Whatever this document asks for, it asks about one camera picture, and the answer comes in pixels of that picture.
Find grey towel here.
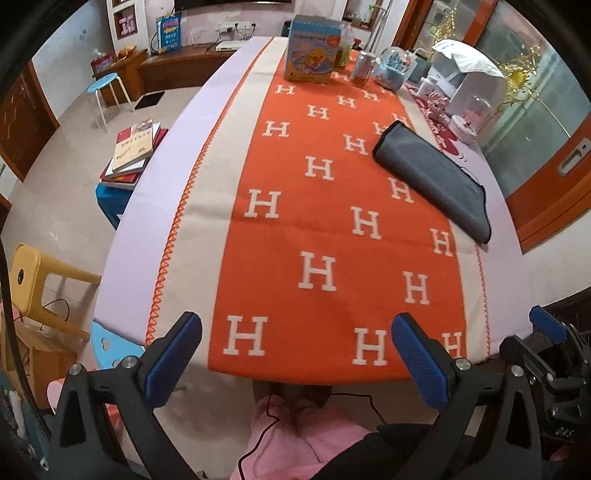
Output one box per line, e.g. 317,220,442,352
372,120,491,244

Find red and white printed cloth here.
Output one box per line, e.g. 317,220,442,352
406,88,472,160

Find black garment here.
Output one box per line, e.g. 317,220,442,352
295,425,444,480

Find blue snow globe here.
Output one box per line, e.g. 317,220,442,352
372,46,415,92

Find thin black cable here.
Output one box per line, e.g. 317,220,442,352
238,392,389,480

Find white wall shelf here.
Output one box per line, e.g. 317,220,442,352
106,0,151,51

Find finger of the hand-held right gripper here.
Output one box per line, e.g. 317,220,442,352
529,305,575,344

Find blue stool under books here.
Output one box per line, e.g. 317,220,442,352
95,184,132,230

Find silver window handle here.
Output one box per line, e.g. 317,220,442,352
558,141,591,176

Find gold ornament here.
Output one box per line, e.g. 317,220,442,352
503,46,573,139

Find brown cardboard box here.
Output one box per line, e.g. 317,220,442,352
14,318,77,411

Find duck-print cardboard box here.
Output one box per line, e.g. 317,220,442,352
283,15,342,85

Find pink snow globe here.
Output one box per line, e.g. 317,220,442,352
448,95,492,145

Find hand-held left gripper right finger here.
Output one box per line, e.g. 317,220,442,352
392,312,543,480

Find light blue plastic stool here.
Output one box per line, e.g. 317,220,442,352
90,320,146,370

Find yellow plastic chair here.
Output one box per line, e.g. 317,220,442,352
9,244,102,342

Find glass jar with metal lid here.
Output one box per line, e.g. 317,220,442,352
350,51,380,88

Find wooden window frame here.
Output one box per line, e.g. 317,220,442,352
462,0,591,252

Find orange H-pattern blanket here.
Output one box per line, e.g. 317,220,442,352
92,36,534,384

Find wooden low cabinet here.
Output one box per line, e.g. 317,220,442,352
92,44,241,107

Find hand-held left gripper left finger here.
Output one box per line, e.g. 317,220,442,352
46,311,204,480

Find clear plastic bottle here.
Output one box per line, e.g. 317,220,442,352
333,21,356,71

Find round blue stool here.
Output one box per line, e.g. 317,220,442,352
87,73,136,132

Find stack of books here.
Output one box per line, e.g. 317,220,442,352
99,121,169,191

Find orange letter-print blanket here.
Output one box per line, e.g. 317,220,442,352
145,37,490,384

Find white kitchen appliance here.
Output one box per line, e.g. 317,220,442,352
418,39,506,139

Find pink trousers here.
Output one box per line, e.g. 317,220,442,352
231,394,384,480

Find wooden door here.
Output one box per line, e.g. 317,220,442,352
0,62,61,181

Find blue poster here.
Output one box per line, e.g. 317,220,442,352
154,15,182,54

